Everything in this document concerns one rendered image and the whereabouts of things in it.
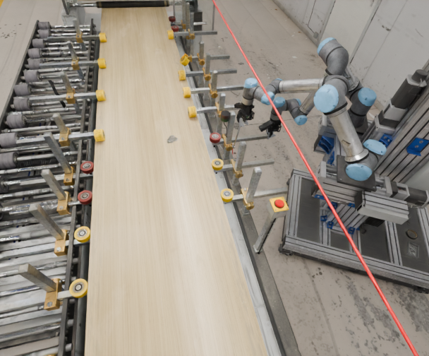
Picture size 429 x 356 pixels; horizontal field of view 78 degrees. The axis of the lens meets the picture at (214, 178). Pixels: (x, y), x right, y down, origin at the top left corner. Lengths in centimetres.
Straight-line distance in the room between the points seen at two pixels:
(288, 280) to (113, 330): 152
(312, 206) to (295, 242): 43
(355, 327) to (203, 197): 160
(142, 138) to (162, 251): 84
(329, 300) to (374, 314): 35
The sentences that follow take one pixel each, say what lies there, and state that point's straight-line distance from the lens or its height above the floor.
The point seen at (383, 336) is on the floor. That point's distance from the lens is 266.
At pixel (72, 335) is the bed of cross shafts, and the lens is 164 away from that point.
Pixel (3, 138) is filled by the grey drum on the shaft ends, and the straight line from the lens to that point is 237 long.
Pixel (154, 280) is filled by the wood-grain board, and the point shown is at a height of 90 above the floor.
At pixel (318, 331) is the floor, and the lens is 244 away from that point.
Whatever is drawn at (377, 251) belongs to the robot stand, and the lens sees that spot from 266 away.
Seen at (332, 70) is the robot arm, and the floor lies 146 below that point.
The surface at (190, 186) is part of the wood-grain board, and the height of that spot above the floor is 90.
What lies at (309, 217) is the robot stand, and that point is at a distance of 253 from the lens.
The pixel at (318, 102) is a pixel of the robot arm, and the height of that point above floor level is 147.
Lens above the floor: 223
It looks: 52 degrees down
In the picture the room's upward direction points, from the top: 6 degrees clockwise
